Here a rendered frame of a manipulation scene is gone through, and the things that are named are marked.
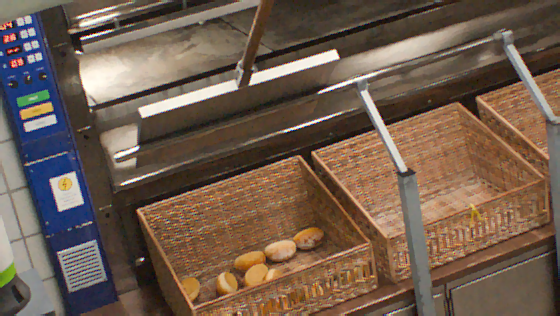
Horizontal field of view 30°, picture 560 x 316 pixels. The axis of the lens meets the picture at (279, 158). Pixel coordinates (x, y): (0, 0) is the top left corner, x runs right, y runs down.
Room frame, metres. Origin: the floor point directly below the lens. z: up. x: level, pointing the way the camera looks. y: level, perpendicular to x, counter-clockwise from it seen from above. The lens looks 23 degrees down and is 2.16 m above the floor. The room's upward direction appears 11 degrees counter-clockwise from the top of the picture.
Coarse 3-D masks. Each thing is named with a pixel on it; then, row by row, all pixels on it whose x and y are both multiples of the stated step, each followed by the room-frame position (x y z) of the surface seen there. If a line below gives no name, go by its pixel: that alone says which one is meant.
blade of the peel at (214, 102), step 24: (264, 72) 2.61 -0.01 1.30; (288, 72) 2.61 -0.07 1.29; (312, 72) 2.66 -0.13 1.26; (192, 96) 2.54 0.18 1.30; (216, 96) 2.55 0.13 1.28; (240, 96) 2.61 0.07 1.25; (264, 96) 2.67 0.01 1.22; (288, 96) 2.74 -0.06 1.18; (144, 120) 2.50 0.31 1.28; (168, 120) 2.56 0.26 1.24; (192, 120) 2.62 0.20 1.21; (264, 120) 2.82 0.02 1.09; (192, 144) 2.76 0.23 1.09
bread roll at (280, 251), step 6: (270, 246) 2.91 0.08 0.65; (276, 246) 2.90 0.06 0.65; (282, 246) 2.90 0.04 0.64; (288, 246) 2.90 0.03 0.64; (294, 246) 2.91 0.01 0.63; (264, 252) 2.92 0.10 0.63; (270, 252) 2.90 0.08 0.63; (276, 252) 2.89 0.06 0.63; (282, 252) 2.89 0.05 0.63; (288, 252) 2.89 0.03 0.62; (294, 252) 2.90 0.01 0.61; (270, 258) 2.90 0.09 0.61; (276, 258) 2.89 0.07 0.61; (282, 258) 2.88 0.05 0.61; (288, 258) 2.89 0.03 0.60
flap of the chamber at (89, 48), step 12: (252, 0) 2.95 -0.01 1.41; (276, 0) 2.97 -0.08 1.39; (204, 12) 2.90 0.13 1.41; (216, 12) 2.91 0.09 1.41; (228, 12) 2.92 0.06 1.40; (168, 24) 2.87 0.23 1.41; (180, 24) 2.88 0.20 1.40; (120, 36) 2.83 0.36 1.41; (132, 36) 2.84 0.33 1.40; (144, 36) 2.85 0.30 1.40; (84, 48) 2.80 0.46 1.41; (96, 48) 2.81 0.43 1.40
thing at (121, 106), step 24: (456, 0) 3.33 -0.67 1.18; (480, 0) 3.33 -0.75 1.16; (384, 24) 3.23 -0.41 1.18; (408, 24) 3.25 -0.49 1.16; (288, 48) 3.17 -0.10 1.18; (312, 48) 3.15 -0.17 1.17; (336, 48) 3.17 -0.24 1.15; (216, 72) 3.08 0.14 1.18; (144, 96) 2.99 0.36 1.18; (168, 96) 3.01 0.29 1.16; (96, 120) 2.94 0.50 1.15
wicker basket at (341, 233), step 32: (288, 160) 3.07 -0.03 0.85; (192, 192) 2.97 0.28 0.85; (224, 192) 2.99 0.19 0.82; (256, 192) 3.02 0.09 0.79; (320, 192) 2.95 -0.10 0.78; (160, 224) 2.92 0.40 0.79; (192, 224) 2.94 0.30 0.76; (224, 224) 2.96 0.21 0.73; (256, 224) 2.98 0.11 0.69; (320, 224) 3.00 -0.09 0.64; (352, 224) 2.74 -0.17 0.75; (160, 256) 2.73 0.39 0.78; (192, 256) 2.91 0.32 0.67; (224, 256) 2.93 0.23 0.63; (320, 256) 2.89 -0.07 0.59; (352, 256) 2.63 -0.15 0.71; (160, 288) 2.85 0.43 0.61; (256, 288) 2.53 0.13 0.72; (288, 288) 2.56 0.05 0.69; (352, 288) 2.62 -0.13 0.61
